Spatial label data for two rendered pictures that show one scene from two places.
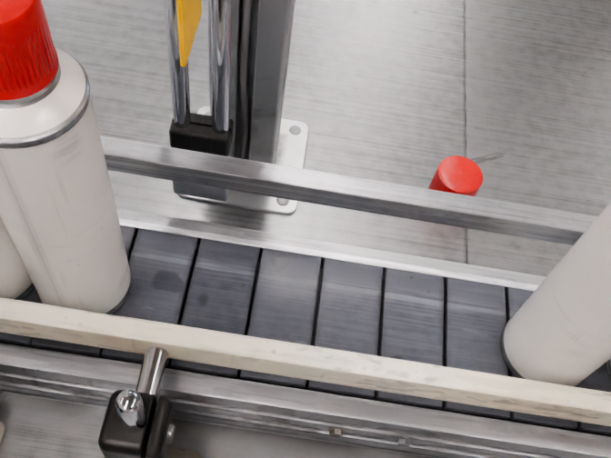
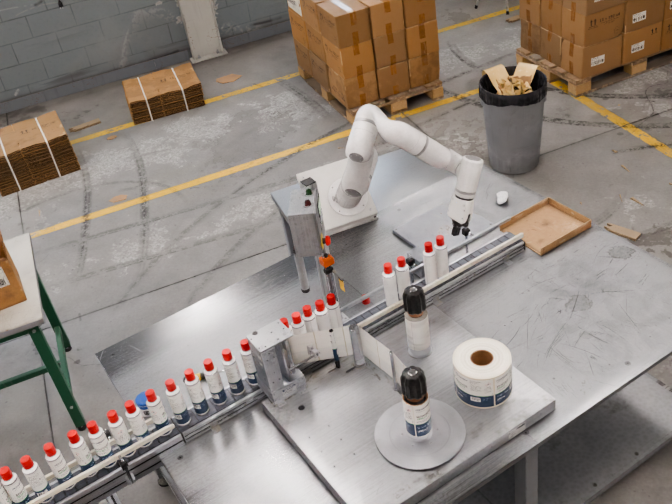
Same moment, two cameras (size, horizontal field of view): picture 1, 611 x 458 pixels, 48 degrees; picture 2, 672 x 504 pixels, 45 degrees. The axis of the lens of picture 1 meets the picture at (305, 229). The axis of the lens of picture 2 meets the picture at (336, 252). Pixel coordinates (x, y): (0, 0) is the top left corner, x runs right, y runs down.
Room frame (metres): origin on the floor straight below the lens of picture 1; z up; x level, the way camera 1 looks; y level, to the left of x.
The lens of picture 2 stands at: (-2.03, 1.06, 3.04)
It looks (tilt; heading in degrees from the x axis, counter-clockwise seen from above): 36 degrees down; 336
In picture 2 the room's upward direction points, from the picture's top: 10 degrees counter-clockwise
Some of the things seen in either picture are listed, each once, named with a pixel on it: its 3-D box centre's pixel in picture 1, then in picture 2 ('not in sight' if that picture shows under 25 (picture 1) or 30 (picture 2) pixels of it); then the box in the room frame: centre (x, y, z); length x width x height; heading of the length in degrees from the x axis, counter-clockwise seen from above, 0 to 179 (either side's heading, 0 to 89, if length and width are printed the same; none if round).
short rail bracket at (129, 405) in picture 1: (143, 438); not in sight; (0.09, 0.06, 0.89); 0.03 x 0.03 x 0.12; 3
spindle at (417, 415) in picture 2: not in sight; (416, 402); (-0.43, 0.15, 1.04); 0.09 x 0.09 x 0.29
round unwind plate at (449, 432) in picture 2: not in sight; (419, 433); (-0.43, 0.15, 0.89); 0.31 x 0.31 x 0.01
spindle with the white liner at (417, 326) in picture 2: not in sight; (416, 320); (-0.10, -0.09, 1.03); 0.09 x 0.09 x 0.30
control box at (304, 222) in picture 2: not in sight; (307, 222); (0.25, 0.12, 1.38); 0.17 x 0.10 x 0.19; 148
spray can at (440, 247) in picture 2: not in sight; (441, 257); (0.20, -0.41, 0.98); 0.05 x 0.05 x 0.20
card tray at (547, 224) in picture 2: not in sight; (545, 225); (0.22, -0.99, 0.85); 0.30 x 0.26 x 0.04; 93
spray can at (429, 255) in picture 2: not in sight; (430, 263); (0.19, -0.35, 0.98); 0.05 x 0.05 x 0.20
